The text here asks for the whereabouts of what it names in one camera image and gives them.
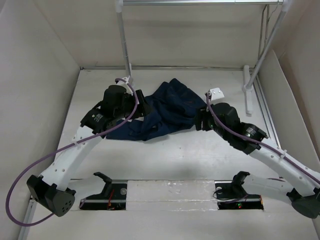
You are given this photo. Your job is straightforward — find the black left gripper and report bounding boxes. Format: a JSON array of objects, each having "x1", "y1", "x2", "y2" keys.
[{"x1": 114, "y1": 90, "x2": 152, "y2": 121}]

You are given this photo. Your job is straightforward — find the dark blue denim trousers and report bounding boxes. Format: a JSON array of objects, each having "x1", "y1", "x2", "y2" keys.
[{"x1": 106, "y1": 78, "x2": 206, "y2": 142}]

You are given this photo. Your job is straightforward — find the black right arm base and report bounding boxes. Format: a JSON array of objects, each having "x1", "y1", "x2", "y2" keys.
[{"x1": 212, "y1": 171, "x2": 264, "y2": 211}]

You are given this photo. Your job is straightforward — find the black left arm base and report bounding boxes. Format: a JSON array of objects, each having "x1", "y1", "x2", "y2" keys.
[{"x1": 79, "y1": 172, "x2": 128, "y2": 211}]

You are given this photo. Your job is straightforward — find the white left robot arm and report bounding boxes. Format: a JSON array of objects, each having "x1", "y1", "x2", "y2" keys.
[{"x1": 26, "y1": 85, "x2": 151, "y2": 217}]

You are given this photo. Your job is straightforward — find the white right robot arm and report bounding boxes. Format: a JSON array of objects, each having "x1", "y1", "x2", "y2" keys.
[{"x1": 195, "y1": 102, "x2": 320, "y2": 219}]

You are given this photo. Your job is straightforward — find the white clothes rack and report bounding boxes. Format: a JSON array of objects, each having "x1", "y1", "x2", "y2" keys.
[{"x1": 111, "y1": 0, "x2": 293, "y2": 114}]

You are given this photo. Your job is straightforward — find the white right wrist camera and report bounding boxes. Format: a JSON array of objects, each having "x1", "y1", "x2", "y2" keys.
[{"x1": 207, "y1": 87, "x2": 225, "y2": 101}]

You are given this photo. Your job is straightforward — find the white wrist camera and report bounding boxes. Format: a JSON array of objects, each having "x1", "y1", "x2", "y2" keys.
[
  {"x1": 207, "y1": 87, "x2": 225, "y2": 101},
  {"x1": 117, "y1": 75, "x2": 134, "y2": 87}
]

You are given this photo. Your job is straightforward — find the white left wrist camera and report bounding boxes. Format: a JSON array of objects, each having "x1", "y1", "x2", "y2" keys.
[{"x1": 117, "y1": 75, "x2": 134, "y2": 87}]

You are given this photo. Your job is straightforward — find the silver wire hanger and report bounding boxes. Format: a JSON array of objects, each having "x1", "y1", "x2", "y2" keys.
[{"x1": 257, "y1": 4, "x2": 270, "y2": 60}]

